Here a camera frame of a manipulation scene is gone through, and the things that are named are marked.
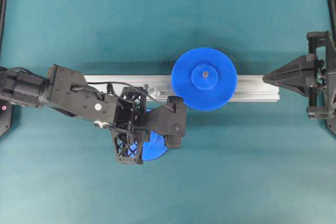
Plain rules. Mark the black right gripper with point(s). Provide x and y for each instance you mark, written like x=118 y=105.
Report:
x=320 y=88

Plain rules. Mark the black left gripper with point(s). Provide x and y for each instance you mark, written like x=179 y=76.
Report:
x=126 y=127

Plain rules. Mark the small blue gear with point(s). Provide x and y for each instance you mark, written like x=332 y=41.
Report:
x=153 y=146

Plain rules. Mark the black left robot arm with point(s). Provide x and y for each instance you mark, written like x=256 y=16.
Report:
x=67 y=91

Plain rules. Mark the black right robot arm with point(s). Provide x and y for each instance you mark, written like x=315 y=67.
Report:
x=312 y=76

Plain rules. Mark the large blue gear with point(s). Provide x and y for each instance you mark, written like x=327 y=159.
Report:
x=205 y=78

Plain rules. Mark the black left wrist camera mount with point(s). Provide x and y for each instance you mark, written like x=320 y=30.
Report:
x=169 y=124

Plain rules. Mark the silver aluminium extrusion rail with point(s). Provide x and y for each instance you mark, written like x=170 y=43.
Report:
x=250 y=88

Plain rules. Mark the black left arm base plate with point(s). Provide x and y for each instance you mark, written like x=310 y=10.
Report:
x=5 y=117

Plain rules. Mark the black left frame post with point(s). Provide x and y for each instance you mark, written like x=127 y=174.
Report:
x=3 y=9

